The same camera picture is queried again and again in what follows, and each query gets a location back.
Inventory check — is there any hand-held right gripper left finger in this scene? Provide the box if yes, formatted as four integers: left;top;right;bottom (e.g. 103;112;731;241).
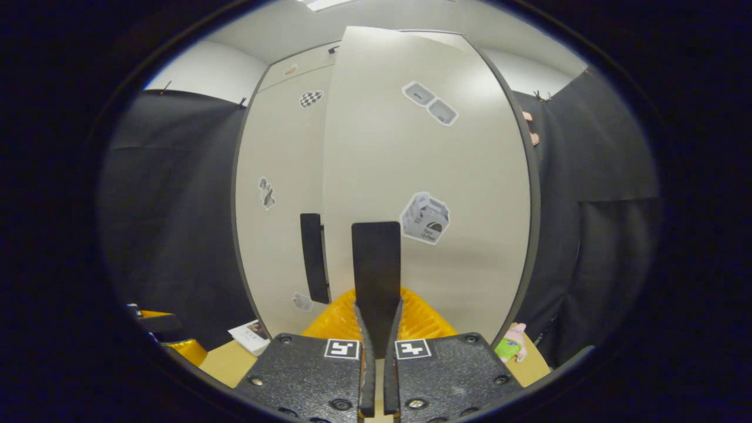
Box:
234;288;377;423

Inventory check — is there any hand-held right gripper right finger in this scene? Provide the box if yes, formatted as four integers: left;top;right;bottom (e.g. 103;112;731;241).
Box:
383;287;525;423

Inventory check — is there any black cabinet door handle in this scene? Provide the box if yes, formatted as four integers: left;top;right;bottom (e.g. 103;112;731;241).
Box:
351;221;402;359
300;213;331;305

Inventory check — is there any cabinet door with checkered sticker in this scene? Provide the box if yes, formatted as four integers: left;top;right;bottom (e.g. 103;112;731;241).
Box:
235;63;335;338

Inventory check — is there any cabinet door with box stickers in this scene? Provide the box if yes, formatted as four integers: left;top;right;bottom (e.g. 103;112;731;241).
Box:
322;26;532;347

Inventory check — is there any beige double-door shoe cabinet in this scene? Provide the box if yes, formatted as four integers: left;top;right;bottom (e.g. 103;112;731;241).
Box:
231;26;542;353

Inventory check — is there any beige cabinet top drawer front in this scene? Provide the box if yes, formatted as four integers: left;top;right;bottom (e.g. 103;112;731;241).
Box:
257;42;341;93

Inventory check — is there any white paper leaflet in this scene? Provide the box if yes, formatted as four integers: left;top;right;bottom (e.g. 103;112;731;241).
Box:
228;320;271;357

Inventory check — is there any black backdrop cloth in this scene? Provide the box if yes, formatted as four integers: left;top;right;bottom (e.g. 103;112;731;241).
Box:
99;88;259;353
510;66;663;370

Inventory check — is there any pink green plush toy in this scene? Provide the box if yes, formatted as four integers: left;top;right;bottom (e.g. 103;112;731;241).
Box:
493;323;528;363

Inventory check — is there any large ceiling light panel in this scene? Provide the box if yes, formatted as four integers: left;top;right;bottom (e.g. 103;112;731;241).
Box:
297;0;356;12

